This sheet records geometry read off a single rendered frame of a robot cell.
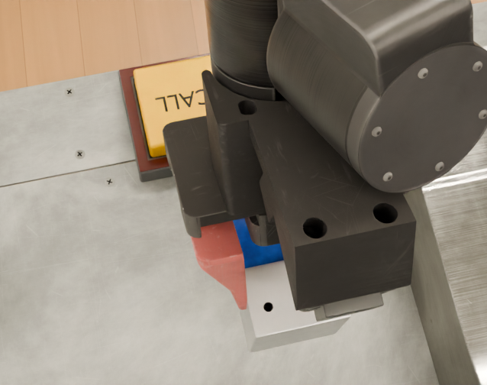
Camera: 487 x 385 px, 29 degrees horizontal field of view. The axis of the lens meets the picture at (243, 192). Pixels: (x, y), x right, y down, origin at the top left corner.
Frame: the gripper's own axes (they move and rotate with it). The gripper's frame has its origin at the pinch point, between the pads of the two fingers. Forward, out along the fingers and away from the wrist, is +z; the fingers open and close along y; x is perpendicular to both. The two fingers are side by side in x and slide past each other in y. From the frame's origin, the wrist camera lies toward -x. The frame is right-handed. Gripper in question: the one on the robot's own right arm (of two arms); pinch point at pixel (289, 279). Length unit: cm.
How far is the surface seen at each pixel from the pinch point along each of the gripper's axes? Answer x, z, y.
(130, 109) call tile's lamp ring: 21.1, 3.8, -5.8
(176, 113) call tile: 18.8, 3.1, -2.9
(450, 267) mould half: 3.1, 5.9, 10.6
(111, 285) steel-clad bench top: 11.9, 10.9, -9.5
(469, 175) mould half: 7.5, 3.1, 13.3
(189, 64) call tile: 21.8, 1.5, -1.3
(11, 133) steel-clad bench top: 22.9, 5.2, -14.4
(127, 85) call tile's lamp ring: 22.7, 2.9, -5.7
